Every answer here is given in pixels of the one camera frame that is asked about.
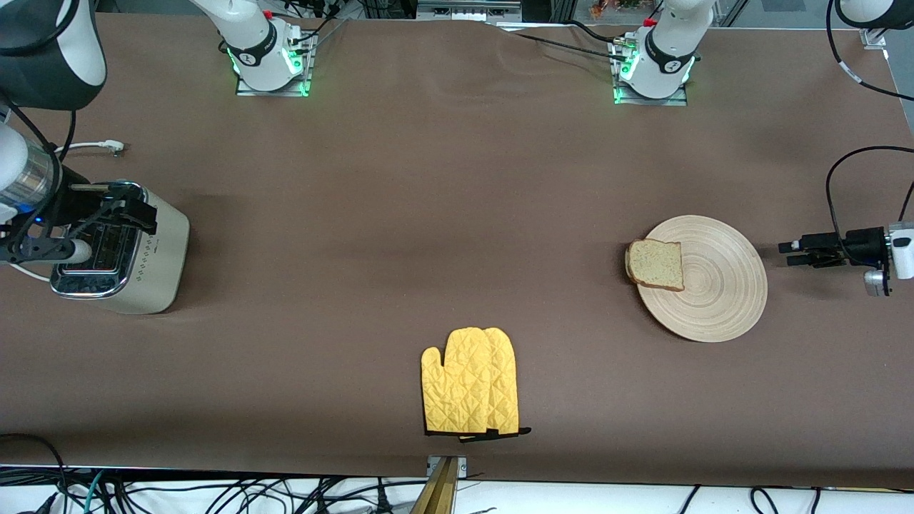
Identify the small metal bracket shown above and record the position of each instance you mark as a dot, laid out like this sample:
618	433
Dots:
463	467

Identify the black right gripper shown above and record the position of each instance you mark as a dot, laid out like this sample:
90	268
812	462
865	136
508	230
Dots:
75	202

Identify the brown bread slice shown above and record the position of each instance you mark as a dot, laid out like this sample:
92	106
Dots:
657	265

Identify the gold aluminium bar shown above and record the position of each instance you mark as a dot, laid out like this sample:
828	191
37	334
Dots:
439	492

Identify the beige two-slot toaster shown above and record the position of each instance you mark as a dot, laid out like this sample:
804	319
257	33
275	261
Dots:
161	250

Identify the aluminium table edge rail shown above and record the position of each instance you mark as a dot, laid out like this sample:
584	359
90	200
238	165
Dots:
901	86

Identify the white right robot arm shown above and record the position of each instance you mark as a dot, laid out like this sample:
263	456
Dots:
257	50

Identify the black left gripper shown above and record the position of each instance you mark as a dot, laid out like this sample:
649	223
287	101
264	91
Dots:
862	246

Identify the round wooden plate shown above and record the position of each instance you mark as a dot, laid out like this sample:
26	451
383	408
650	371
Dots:
721	293

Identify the yellow quilted oven mitt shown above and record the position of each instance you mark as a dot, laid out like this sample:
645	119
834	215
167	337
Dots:
505	385
457	385

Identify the grey box behind table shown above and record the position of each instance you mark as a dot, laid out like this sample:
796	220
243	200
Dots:
464	11

